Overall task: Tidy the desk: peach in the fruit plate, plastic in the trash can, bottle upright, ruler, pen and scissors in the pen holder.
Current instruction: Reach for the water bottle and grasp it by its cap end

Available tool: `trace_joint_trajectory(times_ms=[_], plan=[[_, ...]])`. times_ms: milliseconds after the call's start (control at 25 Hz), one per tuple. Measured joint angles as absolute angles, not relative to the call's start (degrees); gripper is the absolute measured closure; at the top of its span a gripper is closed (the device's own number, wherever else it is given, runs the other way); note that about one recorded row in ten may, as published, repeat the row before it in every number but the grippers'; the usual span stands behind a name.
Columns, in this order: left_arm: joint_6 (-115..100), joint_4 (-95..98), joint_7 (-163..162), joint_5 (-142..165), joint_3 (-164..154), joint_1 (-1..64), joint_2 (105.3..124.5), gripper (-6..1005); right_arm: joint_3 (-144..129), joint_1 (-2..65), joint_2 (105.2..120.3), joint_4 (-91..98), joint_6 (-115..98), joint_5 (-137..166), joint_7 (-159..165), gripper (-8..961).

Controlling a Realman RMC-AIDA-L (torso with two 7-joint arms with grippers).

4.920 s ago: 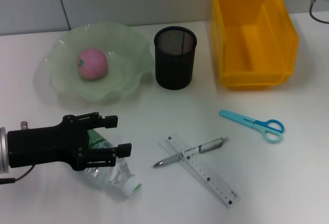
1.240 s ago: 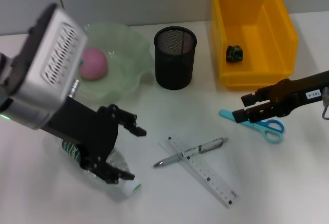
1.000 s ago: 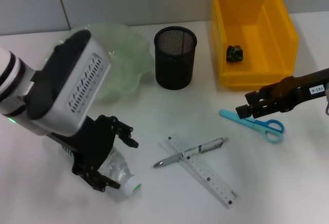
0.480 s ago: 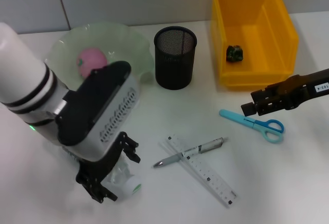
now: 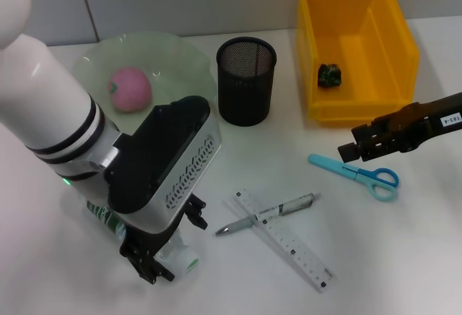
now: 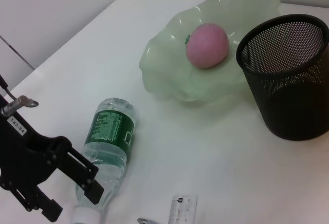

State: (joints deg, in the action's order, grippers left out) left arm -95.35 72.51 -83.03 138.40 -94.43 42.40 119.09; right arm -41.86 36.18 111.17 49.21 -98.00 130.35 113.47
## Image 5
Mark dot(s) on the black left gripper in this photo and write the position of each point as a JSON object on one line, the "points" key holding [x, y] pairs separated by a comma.
{"points": [[151, 242]]}

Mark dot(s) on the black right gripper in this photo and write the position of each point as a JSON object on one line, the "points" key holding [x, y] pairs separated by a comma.
{"points": [[433, 120]]}

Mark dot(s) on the blue scissors with sheath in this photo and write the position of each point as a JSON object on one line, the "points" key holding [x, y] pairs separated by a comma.
{"points": [[325, 162]]}

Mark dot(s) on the clear water bottle green label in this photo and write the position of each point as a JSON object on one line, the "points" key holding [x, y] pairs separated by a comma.
{"points": [[108, 217]]}

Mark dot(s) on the green plastic wrapper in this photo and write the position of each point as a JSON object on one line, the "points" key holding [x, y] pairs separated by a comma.
{"points": [[329, 75]]}

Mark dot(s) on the pink peach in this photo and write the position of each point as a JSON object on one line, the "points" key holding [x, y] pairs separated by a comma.
{"points": [[130, 89]]}

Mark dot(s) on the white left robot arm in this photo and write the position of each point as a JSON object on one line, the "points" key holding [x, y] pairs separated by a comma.
{"points": [[36, 87]]}

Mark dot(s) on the grey retractable pen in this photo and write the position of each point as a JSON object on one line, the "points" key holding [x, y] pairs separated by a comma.
{"points": [[296, 203]]}

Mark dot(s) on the transparent plastic ruler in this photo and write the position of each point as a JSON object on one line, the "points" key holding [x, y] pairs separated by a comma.
{"points": [[299, 253]]}

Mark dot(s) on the black mesh pen holder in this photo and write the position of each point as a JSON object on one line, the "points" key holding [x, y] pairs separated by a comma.
{"points": [[245, 94]]}

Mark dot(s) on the pale green glass fruit plate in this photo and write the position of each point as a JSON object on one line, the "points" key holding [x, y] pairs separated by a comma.
{"points": [[162, 62]]}

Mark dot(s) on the yellow plastic storage bin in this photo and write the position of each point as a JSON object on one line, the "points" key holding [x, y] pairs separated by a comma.
{"points": [[361, 58]]}

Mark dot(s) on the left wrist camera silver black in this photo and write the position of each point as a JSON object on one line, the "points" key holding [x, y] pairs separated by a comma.
{"points": [[162, 156]]}

